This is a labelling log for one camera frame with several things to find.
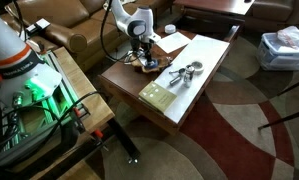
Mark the wooden burl bowl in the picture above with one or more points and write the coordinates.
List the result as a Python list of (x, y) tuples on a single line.
[(160, 66)]

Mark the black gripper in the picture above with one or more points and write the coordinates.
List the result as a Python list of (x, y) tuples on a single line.
[(145, 42)]

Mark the small black round object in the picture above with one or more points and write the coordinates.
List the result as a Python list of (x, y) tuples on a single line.
[(247, 1)]

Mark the white device box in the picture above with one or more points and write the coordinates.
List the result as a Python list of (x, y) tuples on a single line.
[(43, 23)]

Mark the white paper sheet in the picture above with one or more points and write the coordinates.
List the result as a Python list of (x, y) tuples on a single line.
[(174, 41)]

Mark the patterned area rug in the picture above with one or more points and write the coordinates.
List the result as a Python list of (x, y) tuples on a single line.
[(229, 146)]

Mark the white masking tape roll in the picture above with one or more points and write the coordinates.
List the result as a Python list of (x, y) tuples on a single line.
[(200, 69)]

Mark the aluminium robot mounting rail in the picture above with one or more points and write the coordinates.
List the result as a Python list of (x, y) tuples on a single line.
[(55, 100)]

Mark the brown leather couch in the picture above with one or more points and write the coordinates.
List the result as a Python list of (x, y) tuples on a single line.
[(65, 20), (275, 13)]

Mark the clear plastic storage bin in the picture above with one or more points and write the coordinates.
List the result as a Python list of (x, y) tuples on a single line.
[(272, 56)]

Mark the brown wooden coffee table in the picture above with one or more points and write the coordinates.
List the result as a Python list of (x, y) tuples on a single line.
[(122, 80)]

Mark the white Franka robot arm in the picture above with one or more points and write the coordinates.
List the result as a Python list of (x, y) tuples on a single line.
[(9, 46)]

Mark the white round speaker puck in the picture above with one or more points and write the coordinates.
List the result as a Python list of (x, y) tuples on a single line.
[(170, 28)]

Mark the green booklet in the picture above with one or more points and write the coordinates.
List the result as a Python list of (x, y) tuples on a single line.
[(157, 97)]

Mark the large white slab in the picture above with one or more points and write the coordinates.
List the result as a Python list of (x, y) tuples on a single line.
[(205, 50)]

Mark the silver metal key tool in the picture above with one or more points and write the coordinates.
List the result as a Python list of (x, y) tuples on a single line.
[(179, 71)]

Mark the silver metal cylinder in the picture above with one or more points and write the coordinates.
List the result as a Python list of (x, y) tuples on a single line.
[(175, 80)]

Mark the light wooden robot bench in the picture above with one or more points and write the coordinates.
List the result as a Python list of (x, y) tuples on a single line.
[(89, 100)]

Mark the black device box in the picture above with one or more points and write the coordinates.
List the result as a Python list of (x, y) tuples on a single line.
[(31, 29)]

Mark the white crumpled plastic bag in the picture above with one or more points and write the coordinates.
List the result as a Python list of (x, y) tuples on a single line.
[(294, 36)]

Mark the blue masking tape roll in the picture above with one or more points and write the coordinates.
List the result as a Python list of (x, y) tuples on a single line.
[(153, 67)]

